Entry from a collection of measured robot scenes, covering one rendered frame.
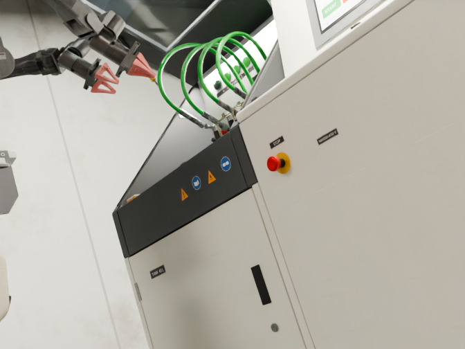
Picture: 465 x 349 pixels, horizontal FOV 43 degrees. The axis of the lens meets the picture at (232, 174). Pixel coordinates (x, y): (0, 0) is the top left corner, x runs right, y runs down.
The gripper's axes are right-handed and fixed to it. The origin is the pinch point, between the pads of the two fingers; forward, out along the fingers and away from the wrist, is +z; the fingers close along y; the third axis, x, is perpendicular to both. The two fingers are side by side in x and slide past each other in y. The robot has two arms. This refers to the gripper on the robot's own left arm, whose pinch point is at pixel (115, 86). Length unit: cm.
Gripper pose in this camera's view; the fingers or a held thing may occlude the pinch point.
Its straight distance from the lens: 202.9
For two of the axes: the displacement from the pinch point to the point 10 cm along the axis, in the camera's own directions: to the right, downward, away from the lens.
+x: -3.2, 6.9, -6.5
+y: -3.7, 5.4, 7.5
